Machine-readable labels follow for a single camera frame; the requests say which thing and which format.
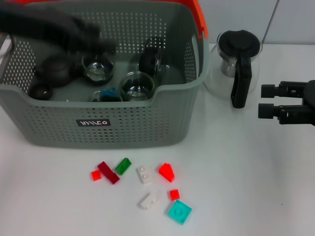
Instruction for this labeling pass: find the teal square plate brick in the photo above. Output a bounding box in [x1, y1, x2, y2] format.
[167, 199, 193, 226]

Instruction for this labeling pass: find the blue square plate brick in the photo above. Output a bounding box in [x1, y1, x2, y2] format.
[101, 87, 118, 101]

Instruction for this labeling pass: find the grey perforated storage bin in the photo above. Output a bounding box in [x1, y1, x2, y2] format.
[0, 1, 207, 150]

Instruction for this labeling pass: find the dark clay teapot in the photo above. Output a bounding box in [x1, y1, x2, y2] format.
[33, 56, 82, 88]

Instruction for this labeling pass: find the red sloped brick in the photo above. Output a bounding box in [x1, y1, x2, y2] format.
[158, 162, 177, 183]

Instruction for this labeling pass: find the dark clay small teacup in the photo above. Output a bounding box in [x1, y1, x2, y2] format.
[27, 82, 54, 101]

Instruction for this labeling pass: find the dark red long brick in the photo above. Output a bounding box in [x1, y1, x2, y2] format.
[97, 161, 121, 185]

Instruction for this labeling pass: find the white two-stud brick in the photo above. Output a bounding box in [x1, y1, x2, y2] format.
[135, 166, 153, 184]

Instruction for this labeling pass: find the glass teacup with black holder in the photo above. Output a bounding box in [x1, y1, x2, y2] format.
[88, 88, 124, 102]
[119, 70, 156, 102]
[138, 36, 184, 83]
[81, 54, 116, 87]

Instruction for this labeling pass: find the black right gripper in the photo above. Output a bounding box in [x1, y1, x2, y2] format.
[258, 79, 315, 126]

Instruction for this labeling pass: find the glass pot with black lid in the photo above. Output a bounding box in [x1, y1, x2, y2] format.
[203, 29, 263, 109]

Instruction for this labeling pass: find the green brick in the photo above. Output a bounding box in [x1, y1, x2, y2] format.
[115, 157, 132, 176]

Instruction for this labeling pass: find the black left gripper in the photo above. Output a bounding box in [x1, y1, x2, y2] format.
[0, 6, 117, 59]

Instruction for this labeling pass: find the orange bin handle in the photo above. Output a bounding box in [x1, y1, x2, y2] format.
[0, 0, 209, 40]

